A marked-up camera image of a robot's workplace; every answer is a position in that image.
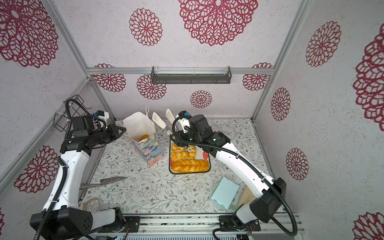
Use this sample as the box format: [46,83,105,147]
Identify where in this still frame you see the bread roll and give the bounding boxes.
[187,145,197,160]

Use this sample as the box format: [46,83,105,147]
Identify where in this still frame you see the knotted bread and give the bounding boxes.
[171,143,185,153]

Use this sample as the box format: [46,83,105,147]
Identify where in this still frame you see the floral paper bag white interior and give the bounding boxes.
[117,106,164,167]

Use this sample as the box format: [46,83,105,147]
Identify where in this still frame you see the metal tongs with white tips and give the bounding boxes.
[152,109,176,135]

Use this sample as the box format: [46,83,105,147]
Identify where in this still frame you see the croissant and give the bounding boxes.
[140,134,149,141]

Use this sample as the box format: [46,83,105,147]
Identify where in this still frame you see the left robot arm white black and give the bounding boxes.
[30,98,126,240]

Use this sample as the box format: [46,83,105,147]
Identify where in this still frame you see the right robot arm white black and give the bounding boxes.
[171,111,298,239]

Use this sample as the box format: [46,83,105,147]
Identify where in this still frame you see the flaky pastry bread left front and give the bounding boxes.
[171,151,189,162]

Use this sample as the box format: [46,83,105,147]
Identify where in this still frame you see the long braided bread loaf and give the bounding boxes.
[171,160,210,173]

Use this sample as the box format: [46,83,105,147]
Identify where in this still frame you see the white tray with black rim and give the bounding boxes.
[169,141,211,175]

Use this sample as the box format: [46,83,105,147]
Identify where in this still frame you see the grey knife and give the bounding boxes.
[80,177,126,190]

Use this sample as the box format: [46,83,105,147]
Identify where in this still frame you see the mint green box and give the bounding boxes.
[210,177,240,211]

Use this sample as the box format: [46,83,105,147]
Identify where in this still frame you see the tape roll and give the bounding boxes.
[83,198,103,213]

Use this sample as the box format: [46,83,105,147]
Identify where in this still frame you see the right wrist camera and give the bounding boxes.
[177,111,191,133]

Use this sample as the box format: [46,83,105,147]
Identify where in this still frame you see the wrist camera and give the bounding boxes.
[177,111,191,133]
[71,111,110,138]

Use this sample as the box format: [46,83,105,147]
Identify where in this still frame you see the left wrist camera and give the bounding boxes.
[71,111,110,138]

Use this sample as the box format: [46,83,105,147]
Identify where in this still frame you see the black wire wall rack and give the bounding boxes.
[53,95,91,133]

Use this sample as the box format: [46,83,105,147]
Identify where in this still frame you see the black wall shelf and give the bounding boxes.
[150,67,233,85]

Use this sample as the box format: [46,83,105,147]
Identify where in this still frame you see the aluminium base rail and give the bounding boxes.
[123,213,305,236]

